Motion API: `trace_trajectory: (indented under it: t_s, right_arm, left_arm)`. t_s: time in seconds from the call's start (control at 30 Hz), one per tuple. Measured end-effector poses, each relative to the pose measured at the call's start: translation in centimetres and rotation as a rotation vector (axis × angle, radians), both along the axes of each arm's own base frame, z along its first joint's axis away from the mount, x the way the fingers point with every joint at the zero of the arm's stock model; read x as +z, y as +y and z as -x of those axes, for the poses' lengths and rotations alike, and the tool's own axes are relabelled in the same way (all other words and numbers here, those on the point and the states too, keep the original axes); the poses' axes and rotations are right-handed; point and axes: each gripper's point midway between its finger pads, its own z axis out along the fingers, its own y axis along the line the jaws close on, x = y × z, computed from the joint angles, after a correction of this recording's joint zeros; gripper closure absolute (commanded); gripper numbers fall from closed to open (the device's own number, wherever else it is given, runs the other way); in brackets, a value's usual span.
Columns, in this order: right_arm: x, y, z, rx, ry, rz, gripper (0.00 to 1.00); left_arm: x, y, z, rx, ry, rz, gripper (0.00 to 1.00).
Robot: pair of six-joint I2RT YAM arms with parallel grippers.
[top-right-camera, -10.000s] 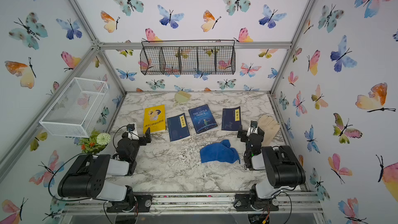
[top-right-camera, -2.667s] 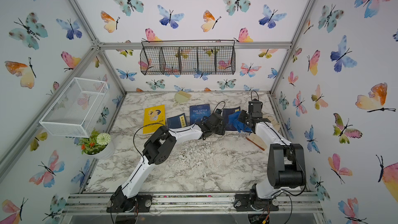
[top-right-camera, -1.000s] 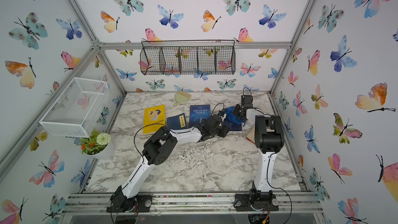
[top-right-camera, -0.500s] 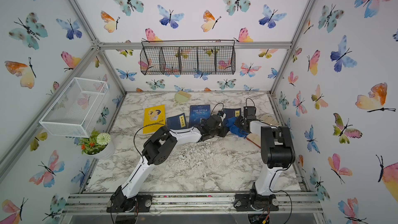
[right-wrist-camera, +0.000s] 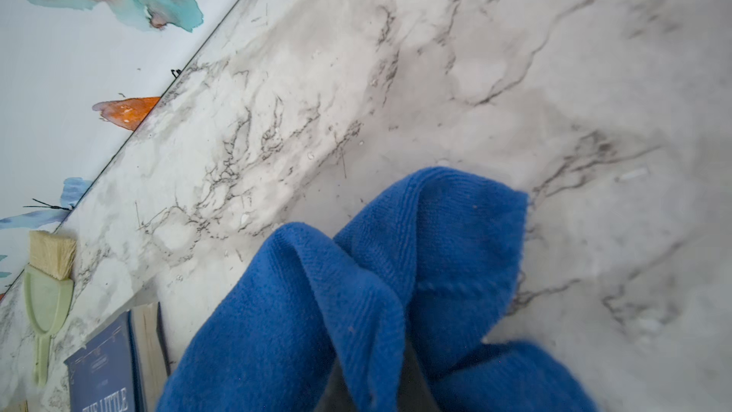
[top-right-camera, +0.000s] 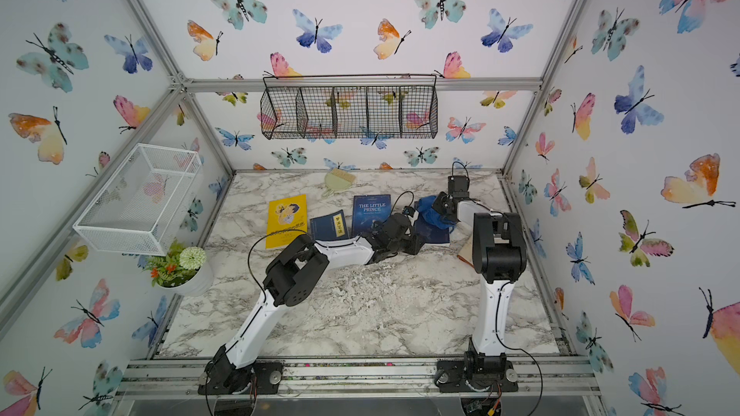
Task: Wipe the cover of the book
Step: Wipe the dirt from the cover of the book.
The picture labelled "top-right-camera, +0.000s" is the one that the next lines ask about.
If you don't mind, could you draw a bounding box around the dark blue horse-cover book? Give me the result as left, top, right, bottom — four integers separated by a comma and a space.
414, 212, 451, 247

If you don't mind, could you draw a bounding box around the blue Little Prince book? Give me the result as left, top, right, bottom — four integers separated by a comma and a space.
352, 194, 391, 237

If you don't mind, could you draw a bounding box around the blue cloth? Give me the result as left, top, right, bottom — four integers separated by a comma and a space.
414, 196, 457, 231

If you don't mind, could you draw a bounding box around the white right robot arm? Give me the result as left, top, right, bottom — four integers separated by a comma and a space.
433, 193, 528, 393

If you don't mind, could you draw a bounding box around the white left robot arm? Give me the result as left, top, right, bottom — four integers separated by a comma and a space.
198, 209, 425, 396

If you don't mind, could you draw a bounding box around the dark blue Chinese book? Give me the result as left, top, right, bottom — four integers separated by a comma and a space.
309, 210, 350, 242

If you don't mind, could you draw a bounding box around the yellow illustrated book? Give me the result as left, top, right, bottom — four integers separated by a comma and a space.
265, 195, 308, 250

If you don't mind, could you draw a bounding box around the green scrub brush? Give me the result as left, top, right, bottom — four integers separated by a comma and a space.
323, 169, 357, 198

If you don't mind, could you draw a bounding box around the potted flower plant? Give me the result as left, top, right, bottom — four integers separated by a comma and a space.
145, 239, 215, 297

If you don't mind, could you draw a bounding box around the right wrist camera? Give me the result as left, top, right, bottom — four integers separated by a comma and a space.
448, 175, 470, 200

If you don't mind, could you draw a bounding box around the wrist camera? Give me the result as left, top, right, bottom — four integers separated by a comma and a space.
402, 206, 417, 218
448, 175, 470, 200

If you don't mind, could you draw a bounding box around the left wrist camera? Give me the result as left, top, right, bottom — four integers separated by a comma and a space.
402, 206, 417, 218

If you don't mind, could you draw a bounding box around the black wire wall basket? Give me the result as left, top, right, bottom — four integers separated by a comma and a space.
258, 73, 439, 141

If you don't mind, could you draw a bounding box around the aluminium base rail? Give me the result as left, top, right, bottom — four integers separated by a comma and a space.
117, 356, 601, 400

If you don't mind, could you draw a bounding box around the white mesh wall basket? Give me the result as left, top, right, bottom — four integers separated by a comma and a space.
73, 144, 202, 256

